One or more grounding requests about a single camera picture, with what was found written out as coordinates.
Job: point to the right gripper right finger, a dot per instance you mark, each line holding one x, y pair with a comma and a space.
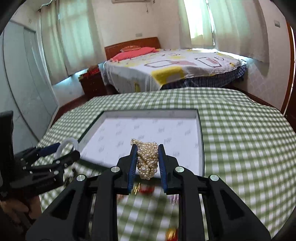
208, 208

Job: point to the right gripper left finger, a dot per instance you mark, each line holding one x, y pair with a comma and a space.
87, 208

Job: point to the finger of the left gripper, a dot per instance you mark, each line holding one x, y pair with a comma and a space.
46, 151
68, 159

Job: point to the white jade bangle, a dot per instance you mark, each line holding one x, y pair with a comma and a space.
67, 141

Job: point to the small gold red charm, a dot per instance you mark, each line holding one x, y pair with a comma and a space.
171, 234

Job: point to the red cord gold charm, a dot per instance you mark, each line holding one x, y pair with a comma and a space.
143, 189

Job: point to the green jewelry box tray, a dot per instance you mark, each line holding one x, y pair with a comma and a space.
178, 130

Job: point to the left hand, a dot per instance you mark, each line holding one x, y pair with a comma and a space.
13, 207

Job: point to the sliding wardrobe door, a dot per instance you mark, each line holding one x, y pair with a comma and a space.
24, 87

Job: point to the dark wooden nightstand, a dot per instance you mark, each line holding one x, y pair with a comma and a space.
93, 86

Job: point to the green checkered tablecloth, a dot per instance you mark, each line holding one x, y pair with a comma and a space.
249, 145

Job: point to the red box on nightstand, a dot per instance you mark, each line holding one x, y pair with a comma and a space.
91, 71

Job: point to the wooden headboard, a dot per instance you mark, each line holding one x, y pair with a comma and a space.
113, 50

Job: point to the left white curtain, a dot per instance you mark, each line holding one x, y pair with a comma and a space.
70, 38

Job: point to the white curtain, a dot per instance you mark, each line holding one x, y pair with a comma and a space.
70, 38
236, 27

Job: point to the pink pillow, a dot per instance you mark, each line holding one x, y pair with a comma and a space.
132, 54

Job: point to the patterned red cushion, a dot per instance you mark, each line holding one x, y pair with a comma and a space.
130, 48

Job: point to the bed with patterned sheet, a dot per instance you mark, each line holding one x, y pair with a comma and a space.
168, 69

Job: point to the white air conditioner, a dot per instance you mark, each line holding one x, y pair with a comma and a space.
129, 1

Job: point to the right white curtain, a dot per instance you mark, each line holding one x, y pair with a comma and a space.
236, 27

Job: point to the wall light switch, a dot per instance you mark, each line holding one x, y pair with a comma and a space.
277, 23

